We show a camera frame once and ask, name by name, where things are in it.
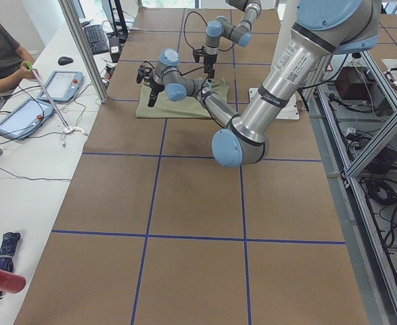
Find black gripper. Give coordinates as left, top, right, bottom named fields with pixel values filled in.
left=147, top=74, right=164, bottom=107
left=204, top=53, right=217, bottom=81

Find aluminium frame post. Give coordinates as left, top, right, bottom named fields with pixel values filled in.
left=58, top=0, right=108, bottom=104

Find blue teach pendant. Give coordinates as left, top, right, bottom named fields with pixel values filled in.
left=44, top=70, right=83, bottom=103
left=0, top=99, right=54, bottom=139

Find person in dark shirt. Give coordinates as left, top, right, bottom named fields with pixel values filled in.
left=0, top=23, right=35, bottom=93

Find black keyboard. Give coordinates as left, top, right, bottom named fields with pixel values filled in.
left=83, top=24, right=109, bottom=55

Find red cylindrical bottle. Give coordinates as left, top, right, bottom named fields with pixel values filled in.
left=0, top=269, right=26, bottom=294

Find near blue teach pendant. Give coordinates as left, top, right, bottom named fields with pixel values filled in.
left=0, top=99, right=54, bottom=139

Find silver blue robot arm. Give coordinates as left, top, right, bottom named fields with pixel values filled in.
left=148, top=1, right=381, bottom=168
left=202, top=0, right=262, bottom=80

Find far blue teach pendant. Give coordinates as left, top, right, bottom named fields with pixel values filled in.
left=44, top=70, right=83, bottom=103

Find folded dark blue umbrella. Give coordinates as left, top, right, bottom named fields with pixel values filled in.
left=0, top=232, right=21, bottom=289

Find sage green long-sleeve shirt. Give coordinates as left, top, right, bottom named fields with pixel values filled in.
left=135, top=82, right=211, bottom=118

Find black computer mouse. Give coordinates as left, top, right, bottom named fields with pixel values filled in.
left=57, top=56, right=74, bottom=66

